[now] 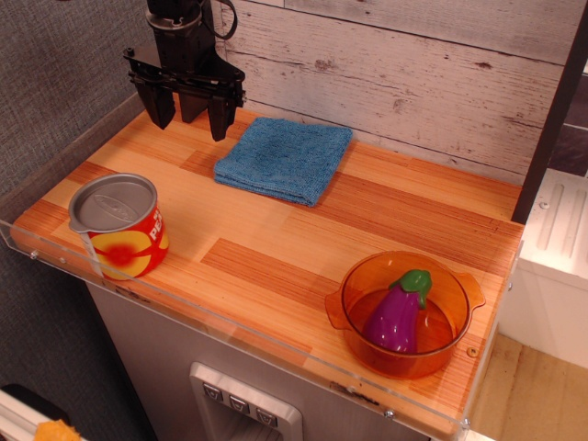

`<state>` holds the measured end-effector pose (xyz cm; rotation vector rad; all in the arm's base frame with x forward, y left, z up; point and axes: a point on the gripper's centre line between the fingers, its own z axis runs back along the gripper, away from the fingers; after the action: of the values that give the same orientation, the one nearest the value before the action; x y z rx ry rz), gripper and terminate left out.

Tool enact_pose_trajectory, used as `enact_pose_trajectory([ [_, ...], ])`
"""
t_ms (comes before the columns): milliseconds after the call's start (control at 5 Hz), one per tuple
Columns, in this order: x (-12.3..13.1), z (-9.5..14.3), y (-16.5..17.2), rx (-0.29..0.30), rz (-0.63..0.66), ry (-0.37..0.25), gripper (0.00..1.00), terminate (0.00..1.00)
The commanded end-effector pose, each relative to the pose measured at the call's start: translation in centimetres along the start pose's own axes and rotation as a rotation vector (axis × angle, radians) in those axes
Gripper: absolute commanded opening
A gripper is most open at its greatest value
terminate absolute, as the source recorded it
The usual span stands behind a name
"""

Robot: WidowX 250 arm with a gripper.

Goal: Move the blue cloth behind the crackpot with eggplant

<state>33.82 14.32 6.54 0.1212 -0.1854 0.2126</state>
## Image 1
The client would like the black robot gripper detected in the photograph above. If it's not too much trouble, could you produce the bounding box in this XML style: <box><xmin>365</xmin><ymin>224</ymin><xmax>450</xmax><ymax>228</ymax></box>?
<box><xmin>124</xmin><ymin>17</ymin><xmax>245</xmax><ymax>141</ymax></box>

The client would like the blue cloth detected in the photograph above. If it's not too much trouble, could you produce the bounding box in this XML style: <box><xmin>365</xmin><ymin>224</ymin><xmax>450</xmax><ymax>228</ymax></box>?
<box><xmin>214</xmin><ymin>117</ymin><xmax>353</xmax><ymax>207</ymax></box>

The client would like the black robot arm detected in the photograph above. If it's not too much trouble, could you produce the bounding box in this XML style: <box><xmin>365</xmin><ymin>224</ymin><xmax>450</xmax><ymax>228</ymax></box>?
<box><xmin>124</xmin><ymin>1</ymin><xmax>245</xmax><ymax>141</ymax></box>

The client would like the purple toy eggplant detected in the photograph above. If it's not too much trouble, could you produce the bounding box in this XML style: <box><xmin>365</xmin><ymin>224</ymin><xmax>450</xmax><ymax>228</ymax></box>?
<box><xmin>362</xmin><ymin>269</ymin><xmax>433</xmax><ymax>354</ymax></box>

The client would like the red yellow peach can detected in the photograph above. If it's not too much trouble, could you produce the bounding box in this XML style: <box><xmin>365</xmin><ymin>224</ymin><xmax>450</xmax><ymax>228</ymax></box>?
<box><xmin>69</xmin><ymin>173</ymin><xmax>169</xmax><ymax>280</ymax></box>

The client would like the clear acrylic table guard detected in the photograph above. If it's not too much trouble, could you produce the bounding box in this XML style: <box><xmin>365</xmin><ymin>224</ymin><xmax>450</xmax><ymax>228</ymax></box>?
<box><xmin>13</xmin><ymin>99</ymin><xmax>523</xmax><ymax>440</ymax></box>

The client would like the silver toy fridge cabinet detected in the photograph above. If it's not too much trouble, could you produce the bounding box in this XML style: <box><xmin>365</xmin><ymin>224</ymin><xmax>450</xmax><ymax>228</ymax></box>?
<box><xmin>89</xmin><ymin>285</ymin><xmax>426</xmax><ymax>440</ymax></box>

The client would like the orange transparent pot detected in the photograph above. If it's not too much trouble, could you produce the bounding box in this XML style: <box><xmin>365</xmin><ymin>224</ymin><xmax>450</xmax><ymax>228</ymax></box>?
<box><xmin>325</xmin><ymin>251</ymin><xmax>485</xmax><ymax>379</ymax></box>

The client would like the silver dispenser button panel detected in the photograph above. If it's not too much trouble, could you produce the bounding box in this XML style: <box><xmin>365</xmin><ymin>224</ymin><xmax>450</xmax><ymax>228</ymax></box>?
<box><xmin>189</xmin><ymin>362</ymin><xmax>304</xmax><ymax>440</ymax></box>

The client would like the black white object corner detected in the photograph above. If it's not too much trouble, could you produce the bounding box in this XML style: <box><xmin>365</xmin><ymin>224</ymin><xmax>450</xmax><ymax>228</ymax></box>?
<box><xmin>1</xmin><ymin>385</ymin><xmax>71</xmax><ymax>441</ymax></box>

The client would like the orange fuzzy object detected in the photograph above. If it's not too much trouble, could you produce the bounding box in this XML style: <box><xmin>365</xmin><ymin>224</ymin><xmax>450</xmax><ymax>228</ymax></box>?
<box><xmin>33</xmin><ymin>420</ymin><xmax>82</xmax><ymax>441</ymax></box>

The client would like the white toy sink unit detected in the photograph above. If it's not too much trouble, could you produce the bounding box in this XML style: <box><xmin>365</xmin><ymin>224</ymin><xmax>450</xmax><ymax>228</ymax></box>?
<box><xmin>498</xmin><ymin>169</ymin><xmax>587</xmax><ymax>368</ymax></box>

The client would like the dark right support post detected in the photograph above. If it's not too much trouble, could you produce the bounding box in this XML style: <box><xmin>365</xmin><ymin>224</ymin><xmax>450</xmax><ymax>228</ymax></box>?
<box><xmin>511</xmin><ymin>2</ymin><xmax>587</xmax><ymax>224</ymax></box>

